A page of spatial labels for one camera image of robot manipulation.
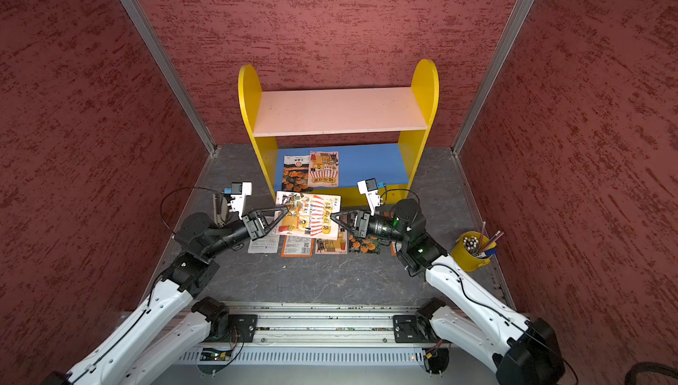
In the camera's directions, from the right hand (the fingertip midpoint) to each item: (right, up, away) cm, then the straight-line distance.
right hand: (330, 225), depth 65 cm
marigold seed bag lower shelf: (-14, +13, +27) cm, 33 cm away
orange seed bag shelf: (+20, -14, +25) cm, 35 cm away
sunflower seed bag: (-5, +15, +30) cm, 33 cm away
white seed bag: (-24, -12, +26) cm, 38 cm away
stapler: (-44, -1, +33) cm, 55 cm away
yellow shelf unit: (-4, +28, +58) cm, 64 cm away
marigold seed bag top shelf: (+12, -13, +26) cm, 32 cm away
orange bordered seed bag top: (-13, -13, +25) cm, 31 cm away
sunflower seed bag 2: (-6, +3, +1) cm, 6 cm away
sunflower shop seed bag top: (-1, -13, +26) cm, 29 cm away
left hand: (-11, +2, 0) cm, 11 cm away
